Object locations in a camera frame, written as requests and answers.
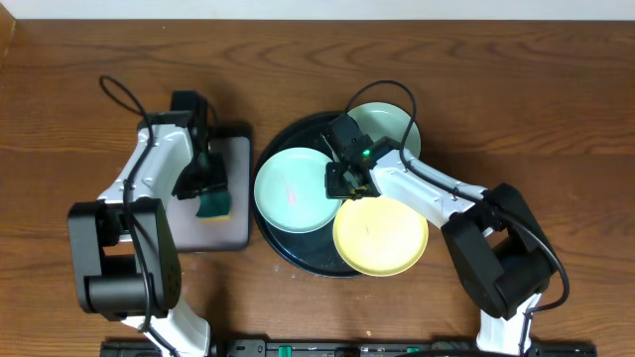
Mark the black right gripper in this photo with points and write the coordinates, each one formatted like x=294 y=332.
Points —
x=332 y=189

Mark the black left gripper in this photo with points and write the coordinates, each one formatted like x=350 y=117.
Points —
x=219 y=181

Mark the green yellow sponge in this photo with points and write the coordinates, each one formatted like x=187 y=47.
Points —
x=214 y=206

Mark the light green plate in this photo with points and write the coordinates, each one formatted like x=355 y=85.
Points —
x=290 y=194

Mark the yellow plate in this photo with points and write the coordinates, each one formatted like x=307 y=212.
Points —
x=379 y=236

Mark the pale green plate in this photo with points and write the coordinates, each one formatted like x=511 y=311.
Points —
x=380 y=119

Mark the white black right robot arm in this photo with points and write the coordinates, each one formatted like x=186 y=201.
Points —
x=502 y=257

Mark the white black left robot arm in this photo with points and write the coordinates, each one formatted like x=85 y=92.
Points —
x=125 y=260

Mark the black rectangular water tray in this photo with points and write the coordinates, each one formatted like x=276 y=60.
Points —
x=228 y=232

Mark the round black tray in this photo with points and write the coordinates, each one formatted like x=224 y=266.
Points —
x=313 y=252

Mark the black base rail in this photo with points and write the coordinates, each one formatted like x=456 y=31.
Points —
x=261 y=348

